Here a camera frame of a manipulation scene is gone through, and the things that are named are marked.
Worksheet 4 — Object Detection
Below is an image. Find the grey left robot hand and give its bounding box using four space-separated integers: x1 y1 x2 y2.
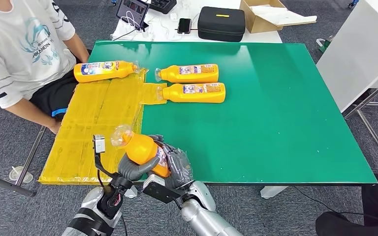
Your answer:
117 153 161 182

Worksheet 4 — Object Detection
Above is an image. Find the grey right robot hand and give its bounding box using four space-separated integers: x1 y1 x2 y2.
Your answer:
149 134 194 190

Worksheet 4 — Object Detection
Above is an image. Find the orange detergent bottle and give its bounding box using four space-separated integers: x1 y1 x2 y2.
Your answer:
73 60 140 84
154 63 220 84
110 124 172 178
156 83 226 104

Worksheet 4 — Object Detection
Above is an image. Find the white table foot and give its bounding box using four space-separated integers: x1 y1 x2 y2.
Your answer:
260 185 289 200
124 185 138 199

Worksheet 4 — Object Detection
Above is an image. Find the yellow taped cardboard mat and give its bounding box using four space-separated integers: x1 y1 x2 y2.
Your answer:
38 66 168 186

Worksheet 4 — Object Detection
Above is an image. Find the clear plastic cup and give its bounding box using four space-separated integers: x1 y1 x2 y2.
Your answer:
8 166 33 184

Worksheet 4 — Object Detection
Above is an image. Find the green table board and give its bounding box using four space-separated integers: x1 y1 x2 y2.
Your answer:
88 40 378 186

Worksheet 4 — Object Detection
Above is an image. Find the black smartphone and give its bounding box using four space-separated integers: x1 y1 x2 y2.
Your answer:
177 18 192 34

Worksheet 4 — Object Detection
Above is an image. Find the black zip case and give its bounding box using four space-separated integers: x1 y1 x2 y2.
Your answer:
197 6 247 43

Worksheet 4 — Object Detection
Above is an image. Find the white table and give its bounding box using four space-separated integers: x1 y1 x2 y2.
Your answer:
110 0 283 44

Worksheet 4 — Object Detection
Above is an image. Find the black tablet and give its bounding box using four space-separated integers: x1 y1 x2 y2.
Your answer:
116 0 150 31

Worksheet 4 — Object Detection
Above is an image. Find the black controller device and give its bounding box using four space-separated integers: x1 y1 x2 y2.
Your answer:
150 0 178 15

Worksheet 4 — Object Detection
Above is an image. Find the brown cardboard box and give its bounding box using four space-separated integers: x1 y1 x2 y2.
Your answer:
240 0 318 34

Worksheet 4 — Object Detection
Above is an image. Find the white sheet in box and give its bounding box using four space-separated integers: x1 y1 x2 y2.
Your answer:
251 4 318 27

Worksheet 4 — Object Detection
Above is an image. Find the green and white object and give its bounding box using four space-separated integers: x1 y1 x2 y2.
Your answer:
316 35 333 55

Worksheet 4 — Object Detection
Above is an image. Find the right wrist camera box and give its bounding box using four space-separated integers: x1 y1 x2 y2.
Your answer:
142 174 183 205

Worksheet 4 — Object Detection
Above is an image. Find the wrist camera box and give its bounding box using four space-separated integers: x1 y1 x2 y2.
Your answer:
142 174 183 205
92 134 120 179

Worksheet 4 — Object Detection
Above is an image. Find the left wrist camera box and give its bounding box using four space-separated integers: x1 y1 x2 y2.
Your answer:
92 134 120 179

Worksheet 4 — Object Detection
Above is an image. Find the metal chair frame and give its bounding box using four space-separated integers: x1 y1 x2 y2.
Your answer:
0 101 48 198

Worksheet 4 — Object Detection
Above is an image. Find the black tablet cable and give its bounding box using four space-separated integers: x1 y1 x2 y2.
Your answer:
112 28 141 42

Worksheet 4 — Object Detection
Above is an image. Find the black floor cable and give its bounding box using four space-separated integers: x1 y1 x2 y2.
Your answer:
295 185 366 217

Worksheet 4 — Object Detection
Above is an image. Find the white charging cable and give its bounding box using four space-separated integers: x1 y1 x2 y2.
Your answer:
117 11 183 41

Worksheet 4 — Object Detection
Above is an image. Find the metal table frame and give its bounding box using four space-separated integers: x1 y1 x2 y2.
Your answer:
342 73 378 177

